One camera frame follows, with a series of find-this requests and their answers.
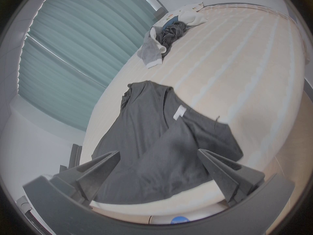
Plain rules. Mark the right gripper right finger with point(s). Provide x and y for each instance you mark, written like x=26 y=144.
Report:
x=226 y=179

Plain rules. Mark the white printed pillow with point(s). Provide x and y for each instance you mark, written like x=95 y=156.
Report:
x=188 y=8

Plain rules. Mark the blue-green curtain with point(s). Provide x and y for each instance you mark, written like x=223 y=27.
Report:
x=93 y=23
x=56 y=82

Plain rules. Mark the dark blue garment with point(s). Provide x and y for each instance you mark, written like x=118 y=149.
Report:
x=171 y=22

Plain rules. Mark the grey bedside table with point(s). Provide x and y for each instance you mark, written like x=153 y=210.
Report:
x=160 y=13

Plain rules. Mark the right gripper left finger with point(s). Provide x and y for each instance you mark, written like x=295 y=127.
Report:
x=91 y=179

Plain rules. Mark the grey and white garment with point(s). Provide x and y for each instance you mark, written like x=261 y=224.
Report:
x=150 y=54

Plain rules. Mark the black chest of drawers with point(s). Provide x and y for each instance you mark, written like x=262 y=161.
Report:
x=73 y=158

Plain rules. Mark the black shiny garment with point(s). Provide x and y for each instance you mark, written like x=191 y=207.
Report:
x=171 y=34

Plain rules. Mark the bed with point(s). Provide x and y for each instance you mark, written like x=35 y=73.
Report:
x=244 y=70

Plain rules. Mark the black polo shirt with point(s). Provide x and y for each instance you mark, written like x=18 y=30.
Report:
x=151 y=143

